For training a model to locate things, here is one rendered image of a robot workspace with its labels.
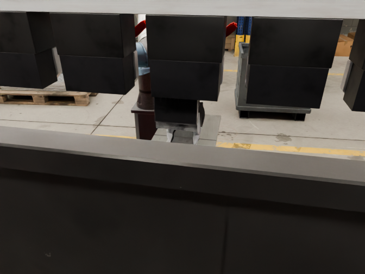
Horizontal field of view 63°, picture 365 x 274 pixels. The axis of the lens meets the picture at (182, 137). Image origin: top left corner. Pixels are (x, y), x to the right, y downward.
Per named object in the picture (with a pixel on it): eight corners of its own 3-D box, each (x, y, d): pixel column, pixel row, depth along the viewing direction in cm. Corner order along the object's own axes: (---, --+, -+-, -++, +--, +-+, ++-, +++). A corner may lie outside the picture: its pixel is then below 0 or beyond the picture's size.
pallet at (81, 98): (106, 85, 431) (105, 75, 424) (87, 106, 361) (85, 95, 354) (26, 83, 438) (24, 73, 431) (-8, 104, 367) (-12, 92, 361)
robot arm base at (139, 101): (140, 99, 171) (139, 82, 167) (166, 100, 170) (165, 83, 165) (133, 109, 158) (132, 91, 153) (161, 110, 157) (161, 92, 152)
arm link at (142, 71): (138, 84, 164) (136, 60, 157) (162, 83, 165) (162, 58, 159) (138, 91, 153) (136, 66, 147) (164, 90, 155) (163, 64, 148)
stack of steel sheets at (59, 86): (96, 76, 417) (95, 68, 412) (80, 92, 362) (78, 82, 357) (27, 75, 423) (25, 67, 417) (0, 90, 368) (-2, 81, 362)
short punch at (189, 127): (197, 129, 71) (199, 92, 66) (196, 133, 69) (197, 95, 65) (157, 126, 72) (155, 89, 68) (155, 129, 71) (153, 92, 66)
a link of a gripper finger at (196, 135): (190, 142, 75) (186, 108, 77) (193, 147, 80) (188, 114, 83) (202, 140, 74) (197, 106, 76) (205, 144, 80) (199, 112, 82)
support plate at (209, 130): (220, 118, 98) (221, 115, 97) (212, 161, 75) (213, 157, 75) (168, 113, 101) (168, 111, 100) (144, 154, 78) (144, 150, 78)
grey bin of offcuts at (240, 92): (297, 101, 373) (309, 43, 339) (309, 122, 321) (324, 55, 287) (233, 99, 382) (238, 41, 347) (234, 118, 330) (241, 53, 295)
